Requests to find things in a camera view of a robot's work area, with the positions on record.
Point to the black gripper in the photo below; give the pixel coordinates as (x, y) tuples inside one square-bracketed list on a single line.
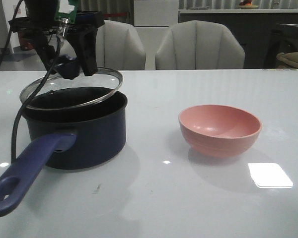
[(82, 29)]

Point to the glass lid blue knob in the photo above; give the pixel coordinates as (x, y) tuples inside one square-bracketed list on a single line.
[(72, 84)]

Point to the pink plastic bowl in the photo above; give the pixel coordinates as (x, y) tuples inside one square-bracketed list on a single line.
[(219, 131)]

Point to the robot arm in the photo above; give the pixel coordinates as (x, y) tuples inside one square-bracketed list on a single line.
[(61, 63)]

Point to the red trash bin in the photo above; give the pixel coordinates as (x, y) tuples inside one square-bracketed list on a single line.
[(25, 40)]

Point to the left grey upholstered chair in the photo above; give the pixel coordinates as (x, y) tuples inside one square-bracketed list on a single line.
[(118, 46)]

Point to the grey upholstered chair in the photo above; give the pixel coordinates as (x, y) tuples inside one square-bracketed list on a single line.
[(197, 44), (118, 46)]

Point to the red barrier belt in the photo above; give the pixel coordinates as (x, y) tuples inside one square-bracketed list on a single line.
[(120, 14)]

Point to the white cabinet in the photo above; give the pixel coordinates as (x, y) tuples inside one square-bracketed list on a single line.
[(151, 19)]

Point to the right grey upholstered chair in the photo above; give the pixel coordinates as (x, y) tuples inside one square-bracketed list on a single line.
[(197, 44)]

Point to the fruit plate on counter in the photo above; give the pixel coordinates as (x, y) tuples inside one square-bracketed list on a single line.
[(247, 4)]

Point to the dark counter white top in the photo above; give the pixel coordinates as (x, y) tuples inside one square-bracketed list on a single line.
[(255, 29)]

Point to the dark side table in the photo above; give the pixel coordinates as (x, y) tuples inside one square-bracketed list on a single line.
[(290, 37)]

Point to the beige sofa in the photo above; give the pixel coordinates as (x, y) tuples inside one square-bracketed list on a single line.
[(289, 60)]

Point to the dark blue saucepan purple handle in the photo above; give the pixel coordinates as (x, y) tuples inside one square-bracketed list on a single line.
[(65, 139)]

